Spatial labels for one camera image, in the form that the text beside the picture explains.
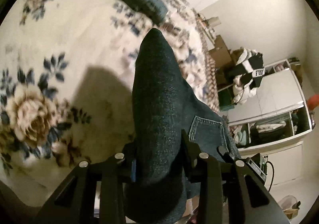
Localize chair piled with clothes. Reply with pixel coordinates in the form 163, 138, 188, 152
216, 47, 265, 111

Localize white wardrobe shelf unit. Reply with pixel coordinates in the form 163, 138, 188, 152
225, 59, 312, 186

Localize floral bed blanket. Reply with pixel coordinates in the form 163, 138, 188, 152
0, 0, 221, 207

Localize beige cylindrical lamp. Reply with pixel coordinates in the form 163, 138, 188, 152
208, 16, 221, 28

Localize dark blue denim jeans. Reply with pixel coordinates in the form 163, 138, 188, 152
124, 28, 239, 223

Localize brown cardboard box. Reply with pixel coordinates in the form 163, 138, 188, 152
209, 35, 234, 69

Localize white bedside table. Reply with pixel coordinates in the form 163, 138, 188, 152
197, 13, 216, 45

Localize black white sweater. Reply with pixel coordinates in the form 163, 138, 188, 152
229, 49, 265, 89

